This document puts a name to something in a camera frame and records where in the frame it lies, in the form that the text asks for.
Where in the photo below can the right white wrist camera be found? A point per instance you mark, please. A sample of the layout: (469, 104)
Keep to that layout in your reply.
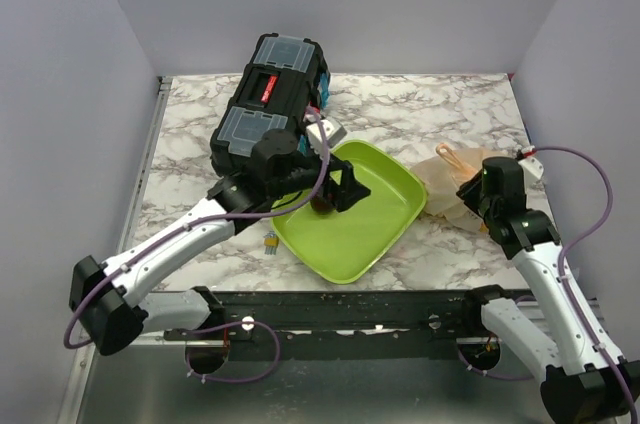
(533, 169)

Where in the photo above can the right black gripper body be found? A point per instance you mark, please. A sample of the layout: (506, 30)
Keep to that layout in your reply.
(474, 196)

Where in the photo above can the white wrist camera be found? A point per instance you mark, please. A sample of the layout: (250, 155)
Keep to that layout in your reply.
(327, 133)
(533, 169)

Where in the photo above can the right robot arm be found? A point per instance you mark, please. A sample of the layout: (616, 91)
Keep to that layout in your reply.
(583, 376)

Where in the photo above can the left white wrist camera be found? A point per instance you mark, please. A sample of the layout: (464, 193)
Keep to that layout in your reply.
(327, 133)

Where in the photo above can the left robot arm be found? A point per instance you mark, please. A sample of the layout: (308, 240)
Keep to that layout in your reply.
(106, 298)

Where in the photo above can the black plastic toolbox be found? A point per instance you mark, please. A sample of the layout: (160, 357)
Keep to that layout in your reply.
(284, 76)

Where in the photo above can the green plastic tray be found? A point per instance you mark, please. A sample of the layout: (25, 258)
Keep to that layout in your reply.
(341, 247)

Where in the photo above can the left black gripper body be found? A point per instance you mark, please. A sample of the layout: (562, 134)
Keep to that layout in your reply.
(337, 191)

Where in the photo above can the dark red fake apple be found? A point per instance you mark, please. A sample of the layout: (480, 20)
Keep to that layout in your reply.
(321, 206)

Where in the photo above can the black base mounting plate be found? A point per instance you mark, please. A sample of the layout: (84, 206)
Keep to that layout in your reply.
(347, 325)

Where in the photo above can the translucent orange plastic bag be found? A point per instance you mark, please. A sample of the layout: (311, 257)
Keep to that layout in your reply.
(443, 175)

